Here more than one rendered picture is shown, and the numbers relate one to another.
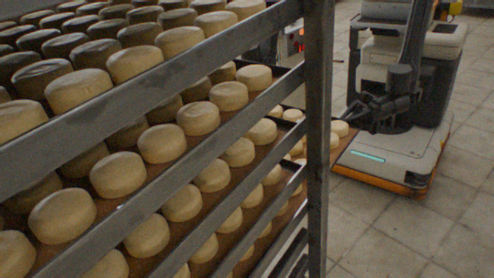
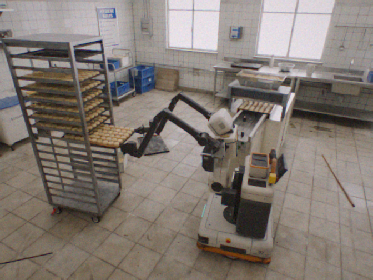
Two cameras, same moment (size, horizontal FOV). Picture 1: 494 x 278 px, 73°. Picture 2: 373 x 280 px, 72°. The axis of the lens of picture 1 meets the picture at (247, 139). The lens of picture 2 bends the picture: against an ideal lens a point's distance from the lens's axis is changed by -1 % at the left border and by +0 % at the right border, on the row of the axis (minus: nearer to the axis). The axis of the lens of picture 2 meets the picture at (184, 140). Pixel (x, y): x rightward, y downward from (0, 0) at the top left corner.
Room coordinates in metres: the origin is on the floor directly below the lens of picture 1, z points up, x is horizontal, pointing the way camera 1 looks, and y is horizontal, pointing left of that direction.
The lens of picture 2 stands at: (0.31, -2.32, 2.07)
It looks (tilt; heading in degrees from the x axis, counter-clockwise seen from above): 28 degrees down; 64
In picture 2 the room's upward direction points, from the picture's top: 1 degrees clockwise
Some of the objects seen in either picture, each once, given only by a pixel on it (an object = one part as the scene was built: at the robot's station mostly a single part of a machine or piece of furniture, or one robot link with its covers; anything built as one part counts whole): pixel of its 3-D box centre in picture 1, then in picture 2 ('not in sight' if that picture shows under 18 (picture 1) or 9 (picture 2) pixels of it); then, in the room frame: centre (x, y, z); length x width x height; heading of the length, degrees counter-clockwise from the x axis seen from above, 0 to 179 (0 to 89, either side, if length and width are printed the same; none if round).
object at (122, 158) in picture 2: not in sight; (117, 161); (0.84, 0.90, 0.08); 0.30 x 0.22 x 0.16; 68
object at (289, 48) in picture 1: (299, 38); (235, 144); (1.85, -0.38, 0.77); 0.24 x 0.04 x 0.14; 127
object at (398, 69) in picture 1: (401, 84); (134, 148); (0.77, -0.43, 0.99); 0.12 x 0.09 x 0.12; 140
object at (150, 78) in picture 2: not in sight; (141, 79); (2.28, 4.34, 0.30); 0.60 x 0.40 x 0.20; 38
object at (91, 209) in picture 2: not in sight; (74, 132); (0.34, 0.26, 0.93); 0.64 x 0.51 x 1.78; 139
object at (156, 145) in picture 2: not in sight; (152, 144); (1.49, 1.31, 0.01); 0.60 x 0.40 x 0.03; 84
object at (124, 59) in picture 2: not in sight; (117, 60); (1.61, 3.94, 0.89); 0.44 x 0.36 x 0.20; 137
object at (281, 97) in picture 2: not in sight; (257, 99); (2.54, 0.15, 1.01); 0.72 x 0.33 x 0.34; 127
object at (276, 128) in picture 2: not in sight; (259, 127); (2.92, 0.43, 0.42); 1.28 x 0.72 x 0.84; 37
